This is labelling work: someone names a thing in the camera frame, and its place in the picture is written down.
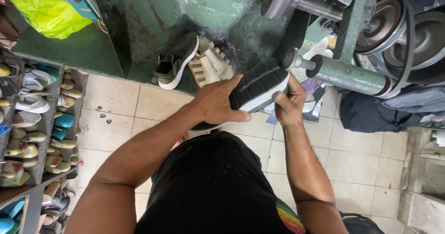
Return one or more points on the person's left hand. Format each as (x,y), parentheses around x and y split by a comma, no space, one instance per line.
(212,103)

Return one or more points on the person's right hand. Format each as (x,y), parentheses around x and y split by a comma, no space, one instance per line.
(290,107)

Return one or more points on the black knit white-soled sneaker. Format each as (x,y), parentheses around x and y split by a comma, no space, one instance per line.
(255,88)

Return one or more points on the olive green sneaker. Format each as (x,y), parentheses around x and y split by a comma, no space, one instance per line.
(175,61)

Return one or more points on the green shoe finishing machine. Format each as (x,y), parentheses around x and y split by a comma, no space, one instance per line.
(243,28)

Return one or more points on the person's black shirt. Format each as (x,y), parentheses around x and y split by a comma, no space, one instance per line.
(217,188)

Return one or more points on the dark cloth heap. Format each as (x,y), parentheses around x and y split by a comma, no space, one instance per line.
(389,110)

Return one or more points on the black drive belt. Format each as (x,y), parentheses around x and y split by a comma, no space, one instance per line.
(405,49)

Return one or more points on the black bag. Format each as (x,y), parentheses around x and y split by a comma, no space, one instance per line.
(361,224)

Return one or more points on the grey concrete step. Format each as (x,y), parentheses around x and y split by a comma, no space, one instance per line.
(422,181)

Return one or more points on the shelf of shoes and lasts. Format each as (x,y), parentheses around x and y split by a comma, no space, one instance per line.
(33,140)

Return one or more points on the yellow plastic bag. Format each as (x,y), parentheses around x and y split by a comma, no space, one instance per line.
(47,9)

